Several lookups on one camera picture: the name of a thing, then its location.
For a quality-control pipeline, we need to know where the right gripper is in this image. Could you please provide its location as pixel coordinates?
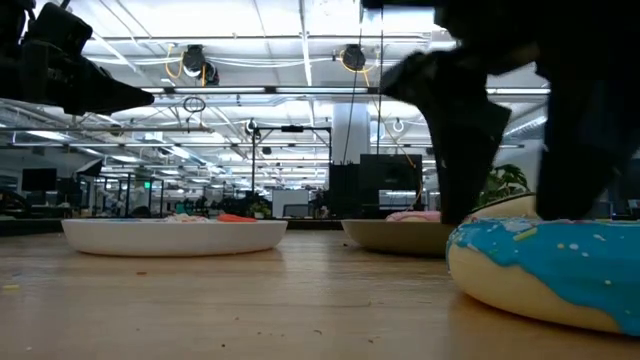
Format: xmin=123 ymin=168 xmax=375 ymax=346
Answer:
xmin=382 ymin=0 xmax=640 ymax=221

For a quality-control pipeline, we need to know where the thin black hanging cable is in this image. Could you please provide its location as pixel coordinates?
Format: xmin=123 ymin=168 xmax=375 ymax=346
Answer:
xmin=375 ymin=4 xmax=386 ymax=156

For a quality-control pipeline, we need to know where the black tilted panel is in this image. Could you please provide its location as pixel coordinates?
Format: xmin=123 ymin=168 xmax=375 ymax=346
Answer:
xmin=74 ymin=157 xmax=105 ymax=178

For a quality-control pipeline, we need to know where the black background rig frame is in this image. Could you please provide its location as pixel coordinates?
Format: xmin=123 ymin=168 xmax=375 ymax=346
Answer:
xmin=251 ymin=124 xmax=333 ymax=220

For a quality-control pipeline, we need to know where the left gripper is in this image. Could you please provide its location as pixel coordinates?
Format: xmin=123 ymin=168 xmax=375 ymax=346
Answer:
xmin=0 ymin=2 xmax=155 ymax=116

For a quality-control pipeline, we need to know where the black background monitor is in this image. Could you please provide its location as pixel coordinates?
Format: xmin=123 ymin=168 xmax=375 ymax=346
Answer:
xmin=21 ymin=167 xmax=58 ymax=192

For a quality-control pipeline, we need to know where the white background panel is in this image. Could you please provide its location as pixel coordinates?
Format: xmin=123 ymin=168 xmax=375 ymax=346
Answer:
xmin=271 ymin=188 xmax=310 ymax=219

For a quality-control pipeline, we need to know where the small background plant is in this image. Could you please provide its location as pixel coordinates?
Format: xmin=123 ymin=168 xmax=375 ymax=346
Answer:
xmin=247 ymin=198 xmax=273 ymax=219

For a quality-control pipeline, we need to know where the grey round plate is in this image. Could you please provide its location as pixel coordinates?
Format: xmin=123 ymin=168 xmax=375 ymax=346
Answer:
xmin=341 ymin=218 xmax=459 ymax=259

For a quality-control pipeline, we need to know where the green potted plant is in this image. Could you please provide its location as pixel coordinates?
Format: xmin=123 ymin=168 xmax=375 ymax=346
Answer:
xmin=477 ymin=163 xmax=531 ymax=209

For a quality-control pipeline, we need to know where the pink frosted donut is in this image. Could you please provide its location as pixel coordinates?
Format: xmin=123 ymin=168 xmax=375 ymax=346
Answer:
xmin=384 ymin=210 xmax=442 ymax=223

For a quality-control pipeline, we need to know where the white round plate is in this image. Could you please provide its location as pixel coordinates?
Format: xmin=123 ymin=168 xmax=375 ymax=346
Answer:
xmin=60 ymin=218 xmax=289 ymax=258

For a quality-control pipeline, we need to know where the black cable below reel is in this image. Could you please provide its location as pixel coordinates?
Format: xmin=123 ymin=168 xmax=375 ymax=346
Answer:
xmin=342 ymin=68 xmax=360 ymax=165

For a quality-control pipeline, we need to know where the large blue frosted donut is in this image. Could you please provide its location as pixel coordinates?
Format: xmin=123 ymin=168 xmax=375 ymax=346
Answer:
xmin=446 ymin=215 xmax=640 ymax=337

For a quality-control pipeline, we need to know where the ceiling cable reel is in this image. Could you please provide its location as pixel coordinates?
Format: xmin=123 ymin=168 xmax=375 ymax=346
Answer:
xmin=164 ymin=43 xmax=221 ymax=87
xmin=342 ymin=43 xmax=367 ymax=71

